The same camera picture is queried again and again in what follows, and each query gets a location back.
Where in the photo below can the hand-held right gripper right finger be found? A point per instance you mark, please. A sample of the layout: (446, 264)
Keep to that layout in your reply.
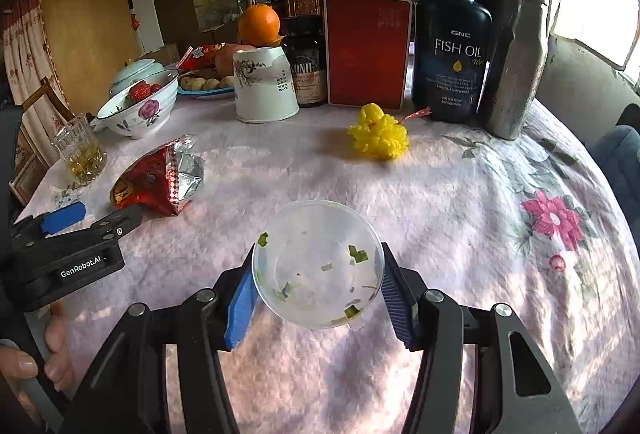
(397, 309)

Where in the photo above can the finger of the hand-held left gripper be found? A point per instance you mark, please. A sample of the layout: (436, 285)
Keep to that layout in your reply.
(65, 216)
(115, 226)

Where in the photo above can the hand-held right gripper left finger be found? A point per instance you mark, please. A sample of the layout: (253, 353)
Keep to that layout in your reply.
(242, 309)

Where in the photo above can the red foil snack bag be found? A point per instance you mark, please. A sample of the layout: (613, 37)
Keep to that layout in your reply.
(150, 184)

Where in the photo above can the clear plastic container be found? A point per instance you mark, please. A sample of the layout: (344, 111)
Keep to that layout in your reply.
(315, 264)

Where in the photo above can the person's left hand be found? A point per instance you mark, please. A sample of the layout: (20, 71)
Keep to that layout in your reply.
(55, 339)

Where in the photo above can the glass cup with tea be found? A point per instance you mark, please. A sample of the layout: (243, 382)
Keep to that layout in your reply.
(82, 154)

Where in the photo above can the pink floral tablecloth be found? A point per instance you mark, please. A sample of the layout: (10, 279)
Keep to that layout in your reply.
(450, 224)

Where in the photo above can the floral white ceramic bowl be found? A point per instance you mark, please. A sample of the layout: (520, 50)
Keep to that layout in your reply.
(145, 114)

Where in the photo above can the wooden armchair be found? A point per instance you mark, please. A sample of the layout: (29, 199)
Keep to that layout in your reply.
(47, 97)

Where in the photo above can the red strawberry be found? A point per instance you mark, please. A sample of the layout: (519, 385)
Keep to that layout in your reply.
(153, 90)
(137, 93)

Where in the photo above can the pale lidded ceramic jar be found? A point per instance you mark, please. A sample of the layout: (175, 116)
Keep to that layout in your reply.
(135, 69)

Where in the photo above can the walnut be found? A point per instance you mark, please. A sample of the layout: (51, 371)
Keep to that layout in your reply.
(227, 82)
(188, 83)
(209, 84)

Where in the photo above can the blue fruit plate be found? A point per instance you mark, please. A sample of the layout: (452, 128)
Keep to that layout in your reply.
(210, 94)

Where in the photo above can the floral curtain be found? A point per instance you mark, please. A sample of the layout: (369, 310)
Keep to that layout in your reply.
(25, 49)

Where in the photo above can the yellow pom-pom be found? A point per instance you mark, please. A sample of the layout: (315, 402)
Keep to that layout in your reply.
(377, 134)

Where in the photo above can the wooden door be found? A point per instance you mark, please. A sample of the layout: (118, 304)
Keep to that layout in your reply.
(85, 29)

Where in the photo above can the red snack packet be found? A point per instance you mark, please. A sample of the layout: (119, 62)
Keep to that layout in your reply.
(200, 54)

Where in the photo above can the red apple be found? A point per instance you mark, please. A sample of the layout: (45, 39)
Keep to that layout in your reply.
(225, 59)

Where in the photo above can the floral paper cup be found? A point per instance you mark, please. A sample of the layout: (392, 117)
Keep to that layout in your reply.
(265, 89)

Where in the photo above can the small dark supplement bottle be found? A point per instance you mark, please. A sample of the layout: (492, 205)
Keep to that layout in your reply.
(305, 74)

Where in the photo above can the orange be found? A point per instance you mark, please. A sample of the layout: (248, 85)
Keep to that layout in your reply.
(257, 24)

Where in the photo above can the large dark supplement bottle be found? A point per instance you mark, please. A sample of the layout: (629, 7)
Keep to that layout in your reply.
(450, 64)

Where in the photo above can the red flat box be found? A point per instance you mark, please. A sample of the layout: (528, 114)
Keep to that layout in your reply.
(367, 54)

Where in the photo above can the blue upholstered chair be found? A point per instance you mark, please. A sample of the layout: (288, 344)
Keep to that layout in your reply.
(615, 164)

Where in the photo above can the silver metal bottle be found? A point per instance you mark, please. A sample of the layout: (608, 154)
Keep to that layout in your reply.
(515, 74)

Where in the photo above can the carved wooden chair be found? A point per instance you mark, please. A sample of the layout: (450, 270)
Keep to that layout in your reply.
(305, 4)

